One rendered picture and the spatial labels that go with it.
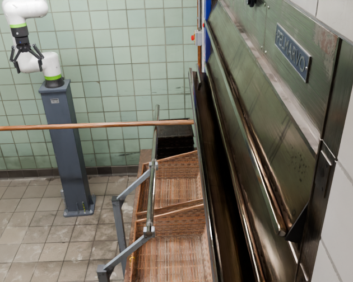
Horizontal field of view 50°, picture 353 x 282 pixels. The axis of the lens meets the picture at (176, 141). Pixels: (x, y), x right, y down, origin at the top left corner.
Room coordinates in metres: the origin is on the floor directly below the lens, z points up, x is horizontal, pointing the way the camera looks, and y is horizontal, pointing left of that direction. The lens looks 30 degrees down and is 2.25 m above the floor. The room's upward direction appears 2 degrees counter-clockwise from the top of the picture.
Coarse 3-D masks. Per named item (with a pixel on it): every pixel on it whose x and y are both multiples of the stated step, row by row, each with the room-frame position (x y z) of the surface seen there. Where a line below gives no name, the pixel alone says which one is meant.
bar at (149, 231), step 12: (156, 108) 2.29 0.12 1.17; (156, 120) 2.10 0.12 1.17; (156, 132) 1.96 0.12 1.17; (156, 144) 1.82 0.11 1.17; (156, 156) 1.70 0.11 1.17; (156, 168) 1.61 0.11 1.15; (144, 180) 1.62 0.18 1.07; (120, 204) 1.63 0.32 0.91; (120, 216) 1.61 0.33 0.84; (120, 228) 1.61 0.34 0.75; (144, 228) 1.15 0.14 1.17; (120, 240) 1.61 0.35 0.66; (144, 240) 1.14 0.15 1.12; (120, 252) 1.61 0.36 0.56; (132, 252) 1.14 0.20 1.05; (108, 264) 1.15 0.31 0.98; (108, 276) 1.15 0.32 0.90
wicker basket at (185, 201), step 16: (160, 160) 2.28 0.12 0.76; (176, 160) 2.28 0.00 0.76; (192, 160) 2.28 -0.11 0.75; (160, 176) 2.29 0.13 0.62; (192, 176) 2.28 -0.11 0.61; (144, 192) 2.14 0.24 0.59; (160, 192) 2.13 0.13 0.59; (192, 192) 2.12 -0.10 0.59; (144, 208) 1.97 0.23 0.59; (160, 208) 1.75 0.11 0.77; (176, 208) 1.75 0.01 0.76; (160, 224) 1.75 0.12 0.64
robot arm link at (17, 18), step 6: (24, 0) 2.26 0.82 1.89; (6, 6) 2.20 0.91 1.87; (12, 6) 2.20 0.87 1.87; (18, 6) 2.21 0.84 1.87; (24, 6) 2.22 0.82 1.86; (6, 12) 2.19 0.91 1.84; (12, 12) 2.18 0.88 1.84; (18, 12) 2.20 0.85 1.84; (24, 12) 2.21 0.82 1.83; (12, 18) 2.19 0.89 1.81; (18, 18) 2.20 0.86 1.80; (24, 18) 2.22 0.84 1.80; (12, 24) 2.19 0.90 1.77; (18, 24) 2.19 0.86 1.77; (24, 24) 2.22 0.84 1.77
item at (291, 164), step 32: (224, 32) 1.75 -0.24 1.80; (224, 64) 1.50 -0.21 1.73; (256, 64) 1.14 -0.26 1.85; (256, 96) 1.01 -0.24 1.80; (256, 128) 0.90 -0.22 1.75; (288, 128) 0.74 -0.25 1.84; (256, 160) 0.77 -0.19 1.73; (288, 160) 0.67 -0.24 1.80; (288, 192) 0.61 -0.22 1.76; (288, 224) 0.55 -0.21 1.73
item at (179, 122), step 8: (168, 120) 2.03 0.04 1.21; (176, 120) 2.03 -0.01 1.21; (184, 120) 2.02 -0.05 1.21; (192, 120) 2.02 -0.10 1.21; (0, 128) 2.05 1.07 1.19; (8, 128) 2.04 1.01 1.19; (16, 128) 2.04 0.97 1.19; (24, 128) 2.04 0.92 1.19; (32, 128) 2.04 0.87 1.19; (40, 128) 2.04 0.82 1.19; (48, 128) 2.04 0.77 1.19; (56, 128) 2.03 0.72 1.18; (64, 128) 2.03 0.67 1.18; (72, 128) 2.04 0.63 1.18
